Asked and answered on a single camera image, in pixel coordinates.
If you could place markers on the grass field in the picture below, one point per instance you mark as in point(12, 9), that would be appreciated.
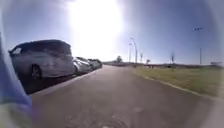
point(186, 78)

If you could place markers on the grey asphalt path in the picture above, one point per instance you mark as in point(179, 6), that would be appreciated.
point(113, 100)

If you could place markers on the tall street lamp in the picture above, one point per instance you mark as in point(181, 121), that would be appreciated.
point(200, 53)

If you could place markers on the bare tree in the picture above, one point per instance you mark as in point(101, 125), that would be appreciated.
point(172, 58)

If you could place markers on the distant tree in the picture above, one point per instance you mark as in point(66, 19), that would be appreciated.
point(119, 59)

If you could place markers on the dark asphalt parking area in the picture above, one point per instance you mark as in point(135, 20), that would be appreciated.
point(36, 84)

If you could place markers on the row of parked cars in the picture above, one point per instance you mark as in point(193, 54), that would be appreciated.
point(85, 65)

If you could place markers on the pole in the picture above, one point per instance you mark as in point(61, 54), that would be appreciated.
point(129, 54)

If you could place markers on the silver van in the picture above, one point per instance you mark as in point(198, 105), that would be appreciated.
point(43, 60)

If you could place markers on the pale kerb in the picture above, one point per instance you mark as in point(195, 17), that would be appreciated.
point(63, 83)

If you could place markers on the curved street lamp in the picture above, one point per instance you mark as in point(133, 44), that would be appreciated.
point(135, 53)

